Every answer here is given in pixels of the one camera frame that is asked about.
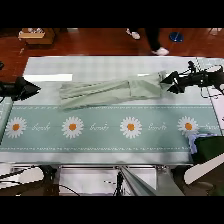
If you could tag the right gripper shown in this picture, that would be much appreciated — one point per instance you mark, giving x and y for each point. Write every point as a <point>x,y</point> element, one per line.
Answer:
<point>190,80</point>

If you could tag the pale green garment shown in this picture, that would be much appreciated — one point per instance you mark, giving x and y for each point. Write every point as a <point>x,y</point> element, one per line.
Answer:
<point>110,91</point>

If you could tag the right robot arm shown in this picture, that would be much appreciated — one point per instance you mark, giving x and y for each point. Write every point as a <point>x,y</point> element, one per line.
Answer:
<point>203,168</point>

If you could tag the blue round disc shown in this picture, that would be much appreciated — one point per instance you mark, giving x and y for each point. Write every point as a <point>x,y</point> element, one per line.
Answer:
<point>176,36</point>

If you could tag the person's legs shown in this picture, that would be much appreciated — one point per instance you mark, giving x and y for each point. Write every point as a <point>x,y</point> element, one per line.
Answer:
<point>153,40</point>

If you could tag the light blue garment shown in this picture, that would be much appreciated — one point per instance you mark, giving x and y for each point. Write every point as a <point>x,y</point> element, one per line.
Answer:
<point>195,141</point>

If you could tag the dark green garment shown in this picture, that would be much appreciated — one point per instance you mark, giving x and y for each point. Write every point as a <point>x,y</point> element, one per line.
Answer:
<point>211,148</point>

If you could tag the brown box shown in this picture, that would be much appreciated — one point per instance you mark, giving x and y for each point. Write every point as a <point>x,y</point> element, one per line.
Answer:
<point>36,36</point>

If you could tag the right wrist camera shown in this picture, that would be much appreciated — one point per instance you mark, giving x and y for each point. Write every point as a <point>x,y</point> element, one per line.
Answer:
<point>191,66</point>

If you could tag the silver frame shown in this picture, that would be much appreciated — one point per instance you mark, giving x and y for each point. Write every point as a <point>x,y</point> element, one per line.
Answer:
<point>140,186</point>

